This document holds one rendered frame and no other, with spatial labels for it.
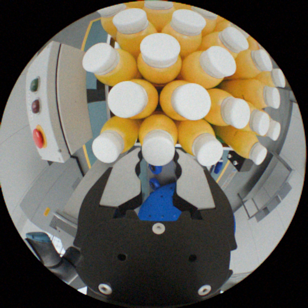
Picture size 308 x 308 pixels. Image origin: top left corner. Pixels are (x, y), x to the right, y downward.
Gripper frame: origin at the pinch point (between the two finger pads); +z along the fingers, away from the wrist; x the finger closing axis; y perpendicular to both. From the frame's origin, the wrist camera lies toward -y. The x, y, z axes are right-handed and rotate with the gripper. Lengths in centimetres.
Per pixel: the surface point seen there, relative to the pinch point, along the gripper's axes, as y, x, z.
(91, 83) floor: -37, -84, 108
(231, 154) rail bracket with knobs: 8.3, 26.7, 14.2
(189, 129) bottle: -1.9, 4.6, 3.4
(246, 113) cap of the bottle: -6.4, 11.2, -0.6
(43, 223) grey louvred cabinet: 97, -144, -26
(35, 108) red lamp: -8.3, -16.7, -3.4
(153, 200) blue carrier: 18.2, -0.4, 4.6
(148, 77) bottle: -9.2, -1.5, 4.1
